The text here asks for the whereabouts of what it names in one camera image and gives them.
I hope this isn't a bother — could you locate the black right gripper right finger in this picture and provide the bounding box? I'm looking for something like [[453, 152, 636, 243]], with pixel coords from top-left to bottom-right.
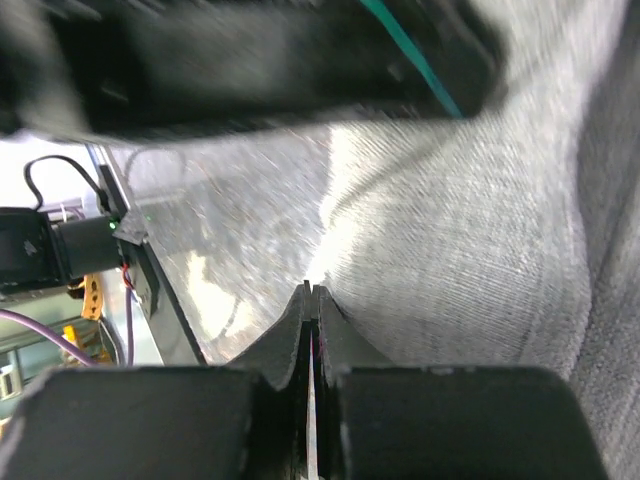
[[310, 286, 607, 479]]

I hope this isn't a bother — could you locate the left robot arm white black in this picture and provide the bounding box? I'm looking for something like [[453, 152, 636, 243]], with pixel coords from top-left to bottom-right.
[[1, 1, 504, 142]]

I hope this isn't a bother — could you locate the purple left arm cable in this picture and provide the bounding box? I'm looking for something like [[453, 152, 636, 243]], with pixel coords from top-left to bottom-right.
[[0, 287, 136, 369]]

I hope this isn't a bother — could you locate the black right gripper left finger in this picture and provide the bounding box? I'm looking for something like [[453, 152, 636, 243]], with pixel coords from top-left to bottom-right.
[[1, 284, 311, 479]]

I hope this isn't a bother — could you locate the grey cloth napkin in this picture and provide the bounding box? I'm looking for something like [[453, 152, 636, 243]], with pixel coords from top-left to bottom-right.
[[322, 1, 639, 479]]

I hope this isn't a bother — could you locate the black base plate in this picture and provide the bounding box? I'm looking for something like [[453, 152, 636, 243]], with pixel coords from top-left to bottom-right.
[[98, 165, 206, 365]]

